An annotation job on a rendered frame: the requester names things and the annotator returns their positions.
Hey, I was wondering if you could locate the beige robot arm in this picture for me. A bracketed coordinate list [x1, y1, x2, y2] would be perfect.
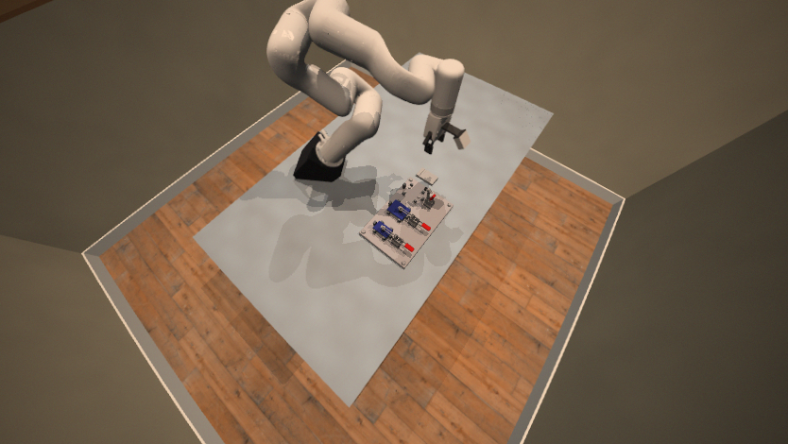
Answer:
[266, 0, 464, 167]

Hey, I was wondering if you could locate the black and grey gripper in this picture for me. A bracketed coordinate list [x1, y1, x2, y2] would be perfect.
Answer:
[422, 109, 453, 155]

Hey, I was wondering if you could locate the grey toggle clamp with red handle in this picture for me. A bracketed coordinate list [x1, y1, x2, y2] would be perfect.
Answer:
[380, 225, 414, 252]

